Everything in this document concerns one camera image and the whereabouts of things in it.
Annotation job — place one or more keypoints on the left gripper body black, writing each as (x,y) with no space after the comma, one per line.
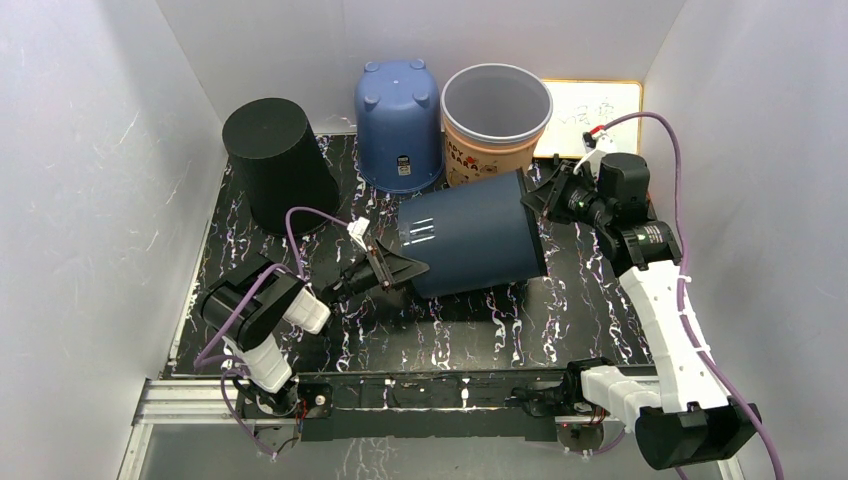
(362,277)

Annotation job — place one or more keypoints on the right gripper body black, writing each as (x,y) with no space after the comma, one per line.
(581,203)

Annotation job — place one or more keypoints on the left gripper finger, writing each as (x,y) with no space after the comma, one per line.
(379,251)
(402,270)

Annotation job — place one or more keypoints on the large dark blue bucket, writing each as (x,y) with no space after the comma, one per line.
(473,236)

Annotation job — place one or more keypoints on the light blue plastic bucket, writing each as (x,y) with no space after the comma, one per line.
(397,110)

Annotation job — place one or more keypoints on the black ribbed plastic bucket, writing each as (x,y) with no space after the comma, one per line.
(276,158)

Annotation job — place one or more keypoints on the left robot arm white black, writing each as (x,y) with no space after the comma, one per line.
(245,306)

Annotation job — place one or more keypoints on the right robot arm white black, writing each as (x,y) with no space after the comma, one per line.
(686,416)

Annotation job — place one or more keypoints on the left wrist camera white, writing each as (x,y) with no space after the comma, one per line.
(358,231)

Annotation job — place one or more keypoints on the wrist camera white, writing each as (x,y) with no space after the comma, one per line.
(358,231)
(598,144)

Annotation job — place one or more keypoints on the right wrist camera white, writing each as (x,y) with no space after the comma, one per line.
(598,144)

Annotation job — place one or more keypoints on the small whiteboard yellow frame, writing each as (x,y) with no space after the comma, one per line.
(580,106)

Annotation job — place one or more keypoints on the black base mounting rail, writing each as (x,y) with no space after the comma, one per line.
(533,404)

